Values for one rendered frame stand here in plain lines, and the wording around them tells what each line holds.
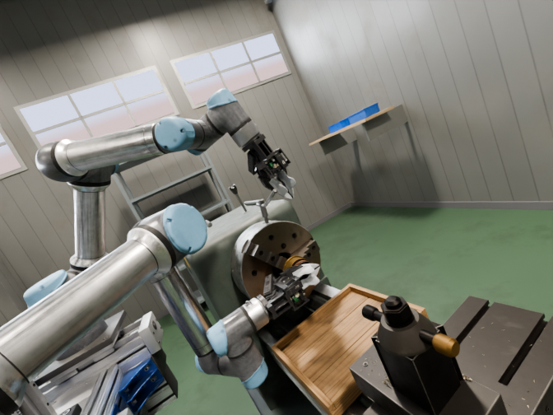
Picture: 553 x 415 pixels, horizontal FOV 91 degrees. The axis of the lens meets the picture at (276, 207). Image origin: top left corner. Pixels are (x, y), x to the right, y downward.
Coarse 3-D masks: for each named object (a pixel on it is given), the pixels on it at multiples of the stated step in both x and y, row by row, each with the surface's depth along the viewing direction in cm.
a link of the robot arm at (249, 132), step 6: (246, 126) 72; (252, 126) 73; (240, 132) 72; (246, 132) 73; (252, 132) 73; (258, 132) 75; (234, 138) 75; (240, 138) 73; (246, 138) 73; (252, 138) 73; (240, 144) 74; (246, 144) 74
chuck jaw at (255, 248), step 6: (246, 246) 91; (252, 246) 90; (258, 246) 86; (246, 252) 89; (252, 252) 88; (258, 252) 86; (264, 252) 87; (270, 252) 87; (258, 258) 86; (264, 258) 87; (270, 258) 86; (276, 258) 87; (282, 258) 86; (270, 264) 89; (276, 264) 86; (282, 264) 85
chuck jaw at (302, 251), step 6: (312, 240) 97; (300, 246) 97; (306, 246) 95; (312, 246) 95; (318, 246) 96; (294, 252) 96; (300, 252) 93; (306, 252) 92; (312, 252) 95; (288, 258) 98; (306, 258) 89; (312, 258) 93
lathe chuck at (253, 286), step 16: (272, 224) 93; (288, 224) 96; (240, 240) 97; (256, 240) 90; (272, 240) 93; (288, 240) 96; (304, 240) 99; (240, 256) 90; (240, 272) 88; (256, 272) 90; (272, 272) 93; (240, 288) 95; (256, 288) 90
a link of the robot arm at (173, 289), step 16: (176, 272) 71; (160, 288) 69; (176, 288) 70; (176, 304) 70; (192, 304) 72; (176, 320) 71; (192, 320) 71; (208, 320) 76; (192, 336) 72; (208, 352) 73; (208, 368) 74
